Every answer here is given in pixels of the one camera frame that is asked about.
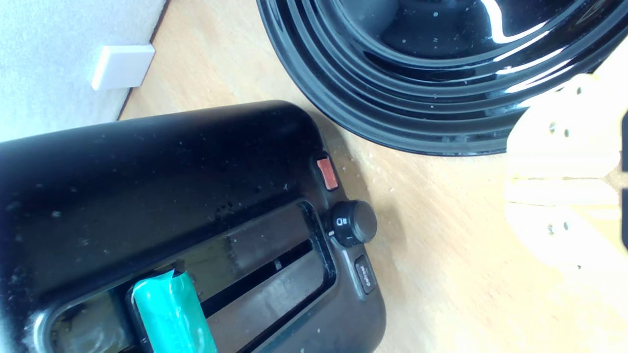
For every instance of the black ribbed plate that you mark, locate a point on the black ribbed plate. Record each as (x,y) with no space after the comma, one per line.
(417,98)

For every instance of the white wall clip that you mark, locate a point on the white wall clip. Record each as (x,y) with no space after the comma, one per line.
(122,66)

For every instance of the teal toaster lever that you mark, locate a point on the teal toaster lever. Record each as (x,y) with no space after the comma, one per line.
(171,314)

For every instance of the black two-slot toaster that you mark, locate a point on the black two-slot toaster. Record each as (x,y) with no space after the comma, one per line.
(147,171)

